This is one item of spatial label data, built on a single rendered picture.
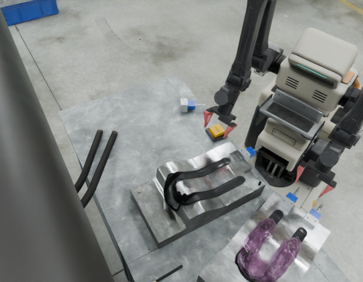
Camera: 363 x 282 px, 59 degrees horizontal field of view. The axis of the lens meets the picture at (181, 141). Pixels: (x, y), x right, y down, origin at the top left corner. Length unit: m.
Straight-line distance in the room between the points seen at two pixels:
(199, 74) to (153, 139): 1.73
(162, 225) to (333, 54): 0.89
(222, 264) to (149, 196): 0.39
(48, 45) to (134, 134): 2.28
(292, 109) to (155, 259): 0.85
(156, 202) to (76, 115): 0.68
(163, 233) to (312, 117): 0.78
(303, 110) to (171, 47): 2.30
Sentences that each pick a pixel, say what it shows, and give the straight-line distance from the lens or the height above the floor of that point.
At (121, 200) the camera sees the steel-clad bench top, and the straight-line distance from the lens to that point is 1.41.
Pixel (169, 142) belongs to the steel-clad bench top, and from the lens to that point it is 1.57.
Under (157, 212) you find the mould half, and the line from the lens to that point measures 1.30.
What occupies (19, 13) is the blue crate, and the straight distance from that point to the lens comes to 4.12.
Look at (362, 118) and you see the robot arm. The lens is 1.15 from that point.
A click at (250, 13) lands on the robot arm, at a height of 1.50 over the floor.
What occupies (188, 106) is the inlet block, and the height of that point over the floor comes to 0.84.
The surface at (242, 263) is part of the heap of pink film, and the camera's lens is 1.22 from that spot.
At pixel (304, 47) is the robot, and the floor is 1.34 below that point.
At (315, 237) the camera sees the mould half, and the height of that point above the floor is 0.85.
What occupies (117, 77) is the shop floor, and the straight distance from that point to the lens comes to 3.18.
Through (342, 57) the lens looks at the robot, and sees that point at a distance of 1.31.
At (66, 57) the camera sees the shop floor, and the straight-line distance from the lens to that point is 3.51.
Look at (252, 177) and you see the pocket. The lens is 1.44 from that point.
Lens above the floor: 2.02
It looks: 51 degrees down
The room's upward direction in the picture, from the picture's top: 5 degrees clockwise
